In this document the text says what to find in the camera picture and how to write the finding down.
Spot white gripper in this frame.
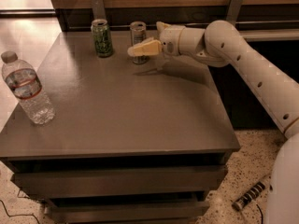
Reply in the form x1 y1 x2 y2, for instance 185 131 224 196
127 21 185 57

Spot silver redbull can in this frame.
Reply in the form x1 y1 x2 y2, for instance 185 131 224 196
130 21 149 65

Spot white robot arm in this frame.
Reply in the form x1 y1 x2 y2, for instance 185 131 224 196
128 21 299 224

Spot green soda can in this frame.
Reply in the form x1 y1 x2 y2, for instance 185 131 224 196
91 19 114 58

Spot clear plastic water bottle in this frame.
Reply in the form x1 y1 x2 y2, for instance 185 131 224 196
1 51 55 125

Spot grey drawer cabinet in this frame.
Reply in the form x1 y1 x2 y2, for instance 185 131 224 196
0 32 239 224

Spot upper grey drawer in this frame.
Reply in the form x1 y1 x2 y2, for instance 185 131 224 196
12 165 227 199

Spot grey drawer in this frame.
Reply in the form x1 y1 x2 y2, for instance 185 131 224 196
12 165 227 199
46 202 209 223

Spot white power strip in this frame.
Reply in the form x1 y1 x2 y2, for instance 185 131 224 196
232 175 270 212

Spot lower grey drawer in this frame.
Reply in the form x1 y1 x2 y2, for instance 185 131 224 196
46 202 209 223

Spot left metal bracket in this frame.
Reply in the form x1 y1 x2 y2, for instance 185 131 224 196
91 0 106 20

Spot metal bracket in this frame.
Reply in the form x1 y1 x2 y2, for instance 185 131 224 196
226 0 243 26
91 0 106 20

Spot right metal bracket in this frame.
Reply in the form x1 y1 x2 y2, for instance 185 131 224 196
226 0 243 26

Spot black power strip cable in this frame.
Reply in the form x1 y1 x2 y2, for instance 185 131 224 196
255 203 264 224

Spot black floor cable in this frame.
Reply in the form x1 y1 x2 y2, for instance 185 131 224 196
0 189 43 224

